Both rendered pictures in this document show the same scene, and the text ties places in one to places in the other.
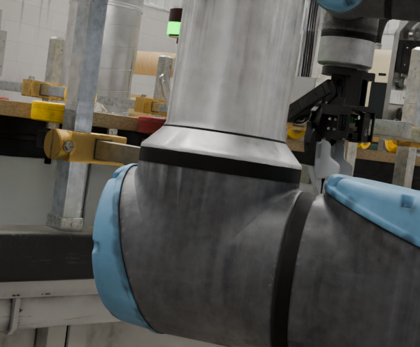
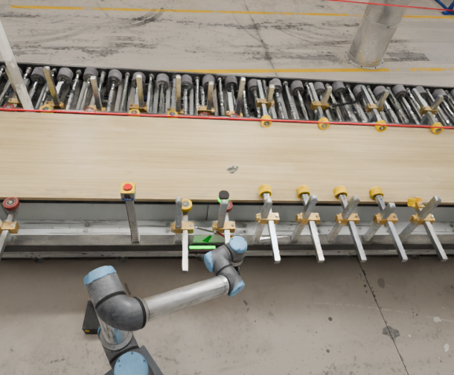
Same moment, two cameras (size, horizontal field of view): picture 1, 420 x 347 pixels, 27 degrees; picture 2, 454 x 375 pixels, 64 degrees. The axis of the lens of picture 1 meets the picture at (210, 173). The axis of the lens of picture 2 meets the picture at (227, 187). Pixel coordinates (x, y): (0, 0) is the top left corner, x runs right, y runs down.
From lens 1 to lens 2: 2.00 m
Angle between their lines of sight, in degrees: 55
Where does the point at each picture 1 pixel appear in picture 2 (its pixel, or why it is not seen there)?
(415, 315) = not seen: outside the picture
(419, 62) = (352, 202)
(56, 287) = not seen: hidden behind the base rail
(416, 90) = (347, 210)
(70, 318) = not seen: hidden behind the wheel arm
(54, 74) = (269, 99)
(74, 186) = (178, 236)
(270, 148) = (112, 347)
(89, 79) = (178, 219)
